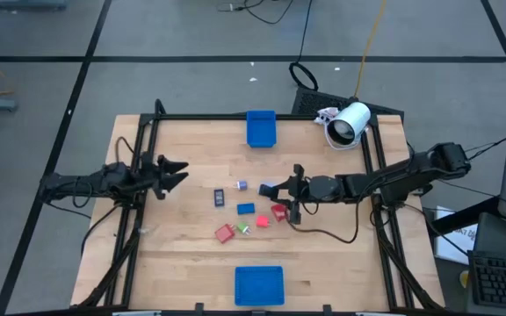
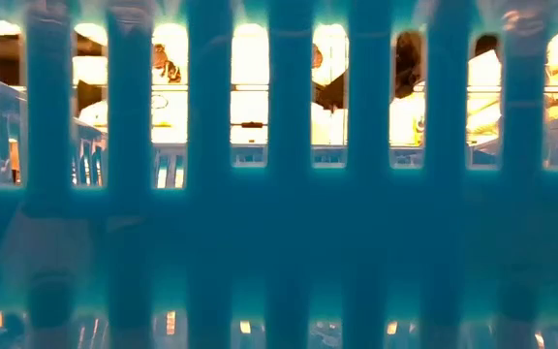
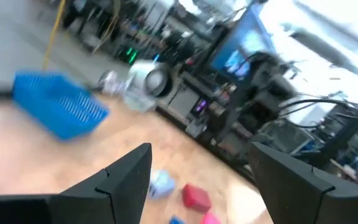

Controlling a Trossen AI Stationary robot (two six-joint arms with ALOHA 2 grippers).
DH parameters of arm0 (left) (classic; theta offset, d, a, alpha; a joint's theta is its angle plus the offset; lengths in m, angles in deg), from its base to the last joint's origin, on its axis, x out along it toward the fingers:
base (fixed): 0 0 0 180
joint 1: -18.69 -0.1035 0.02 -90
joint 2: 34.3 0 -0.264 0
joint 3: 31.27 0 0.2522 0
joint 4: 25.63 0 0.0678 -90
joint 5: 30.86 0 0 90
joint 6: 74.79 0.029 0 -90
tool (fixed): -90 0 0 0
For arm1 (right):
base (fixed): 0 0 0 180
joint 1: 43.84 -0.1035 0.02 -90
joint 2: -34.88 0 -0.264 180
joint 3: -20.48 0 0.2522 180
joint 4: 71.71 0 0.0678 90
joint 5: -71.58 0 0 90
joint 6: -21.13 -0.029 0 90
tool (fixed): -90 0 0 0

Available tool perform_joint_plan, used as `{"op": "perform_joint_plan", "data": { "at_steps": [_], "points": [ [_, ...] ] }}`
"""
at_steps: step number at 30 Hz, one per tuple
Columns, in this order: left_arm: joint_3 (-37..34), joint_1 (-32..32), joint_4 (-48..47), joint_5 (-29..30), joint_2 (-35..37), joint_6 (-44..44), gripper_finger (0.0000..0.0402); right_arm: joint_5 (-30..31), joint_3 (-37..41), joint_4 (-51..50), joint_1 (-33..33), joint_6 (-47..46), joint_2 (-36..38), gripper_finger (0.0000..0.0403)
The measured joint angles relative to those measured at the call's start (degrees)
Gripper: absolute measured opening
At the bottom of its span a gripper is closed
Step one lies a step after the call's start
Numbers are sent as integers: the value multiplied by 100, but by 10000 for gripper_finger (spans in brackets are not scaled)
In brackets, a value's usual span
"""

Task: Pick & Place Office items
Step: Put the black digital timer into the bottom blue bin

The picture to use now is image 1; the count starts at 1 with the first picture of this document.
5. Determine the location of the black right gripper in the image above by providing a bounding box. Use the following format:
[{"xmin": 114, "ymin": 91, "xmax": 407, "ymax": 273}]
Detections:
[{"xmin": 273, "ymin": 163, "xmax": 314, "ymax": 226}]

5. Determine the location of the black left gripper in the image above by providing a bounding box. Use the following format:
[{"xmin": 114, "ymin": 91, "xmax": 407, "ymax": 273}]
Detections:
[{"xmin": 132, "ymin": 151, "xmax": 190, "ymax": 202}]

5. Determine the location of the red wall charger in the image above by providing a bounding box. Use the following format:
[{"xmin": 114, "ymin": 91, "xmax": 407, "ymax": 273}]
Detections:
[
  {"xmin": 271, "ymin": 203, "xmax": 290, "ymax": 223},
  {"xmin": 214, "ymin": 223, "xmax": 235, "ymax": 244}
]

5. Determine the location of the blue plastic basket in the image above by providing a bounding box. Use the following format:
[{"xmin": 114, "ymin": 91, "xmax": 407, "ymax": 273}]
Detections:
[
  {"xmin": 246, "ymin": 110, "xmax": 278, "ymax": 149},
  {"xmin": 234, "ymin": 265, "xmax": 286, "ymax": 307}
]

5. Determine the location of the white paper sheet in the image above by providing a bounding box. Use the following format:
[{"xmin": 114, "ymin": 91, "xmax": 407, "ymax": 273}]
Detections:
[{"xmin": 434, "ymin": 205, "xmax": 479, "ymax": 266}]

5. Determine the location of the black desk beam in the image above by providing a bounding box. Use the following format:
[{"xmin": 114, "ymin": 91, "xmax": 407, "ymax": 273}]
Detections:
[{"xmin": 430, "ymin": 196, "xmax": 500, "ymax": 237}]

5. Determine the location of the dark grey flat device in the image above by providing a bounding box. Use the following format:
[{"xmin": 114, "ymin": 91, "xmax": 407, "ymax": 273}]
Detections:
[{"xmin": 472, "ymin": 212, "xmax": 506, "ymax": 264}]

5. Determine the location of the black keyboard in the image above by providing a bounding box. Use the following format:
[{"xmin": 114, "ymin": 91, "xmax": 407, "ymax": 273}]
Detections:
[{"xmin": 466, "ymin": 249, "xmax": 506, "ymax": 313}]

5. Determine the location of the black aluminium table frame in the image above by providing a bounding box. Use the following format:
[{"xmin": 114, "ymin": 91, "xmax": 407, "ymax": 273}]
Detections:
[{"xmin": 75, "ymin": 98, "xmax": 445, "ymax": 311}]

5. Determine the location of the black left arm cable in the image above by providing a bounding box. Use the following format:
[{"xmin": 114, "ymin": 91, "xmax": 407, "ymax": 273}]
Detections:
[{"xmin": 70, "ymin": 135, "xmax": 138, "ymax": 210}]

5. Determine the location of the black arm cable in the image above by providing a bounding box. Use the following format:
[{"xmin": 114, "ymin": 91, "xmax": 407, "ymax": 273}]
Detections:
[
  {"xmin": 70, "ymin": 135, "xmax": 138, "ymax": 210},
  {"xmin": 286, "ymin": 188, "xmax": 384, "ymax": 245}
]

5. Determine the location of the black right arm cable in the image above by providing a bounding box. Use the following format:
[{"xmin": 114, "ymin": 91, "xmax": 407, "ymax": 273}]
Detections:
[{"xmin": 286, "ymin": 188, "xmax": 384, "ymax": 245}]

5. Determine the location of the white bundled fan cable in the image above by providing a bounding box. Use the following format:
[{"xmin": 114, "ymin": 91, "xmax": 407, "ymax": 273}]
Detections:
[{"xmin": 314, "ymin": 106, "xmax": 342, "ymax": 128}]

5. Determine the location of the thin black base cable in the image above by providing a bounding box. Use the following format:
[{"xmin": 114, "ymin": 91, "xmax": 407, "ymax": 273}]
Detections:
[{"xmin": 80, "ymin": 203, "xmax": 122, "ymax": 258}]

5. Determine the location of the black looped floor cable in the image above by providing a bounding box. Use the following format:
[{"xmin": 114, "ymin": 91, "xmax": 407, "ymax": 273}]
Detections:
[{"xmin": 288, "ymin": 0, "xmax": 320, "ymax": 92}]

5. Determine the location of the thin black floor cable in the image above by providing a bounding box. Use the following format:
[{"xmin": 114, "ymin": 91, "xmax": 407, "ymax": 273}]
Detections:
[{"xmin": 216, "ymin": 0, "xmax": 296, "ymax": 25}]

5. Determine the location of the thin black power cable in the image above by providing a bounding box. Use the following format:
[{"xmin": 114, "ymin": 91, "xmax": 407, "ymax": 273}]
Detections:
[{"xmin": 463, "ymin": 136, "xmax": 506, "ymax": 162}]

